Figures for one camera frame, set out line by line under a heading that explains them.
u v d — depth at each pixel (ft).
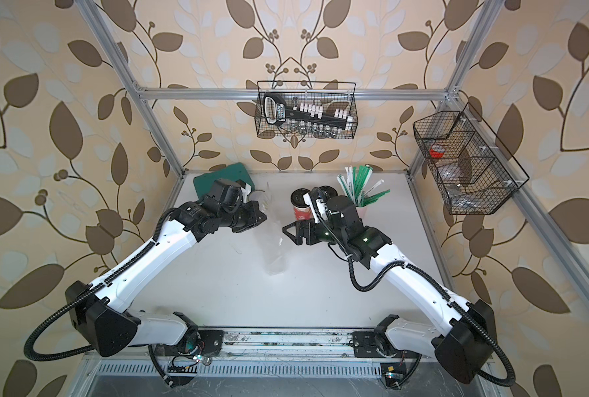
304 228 2.07
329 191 3.02
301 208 2.93
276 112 2.84
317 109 2.71
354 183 3.14
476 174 2.41
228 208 1.96
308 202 2.18
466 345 1.22
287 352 2.42
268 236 2.47
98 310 1.27
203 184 3.67
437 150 2.65
